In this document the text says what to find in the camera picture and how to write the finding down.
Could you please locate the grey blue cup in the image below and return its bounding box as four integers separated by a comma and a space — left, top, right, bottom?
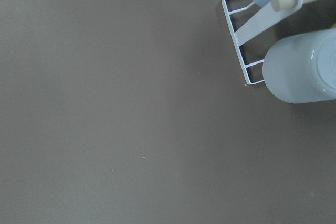
262, 28, 335, 103

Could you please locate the white wire cup rack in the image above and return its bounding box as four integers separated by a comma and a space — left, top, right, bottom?
222, 0, 317, 85

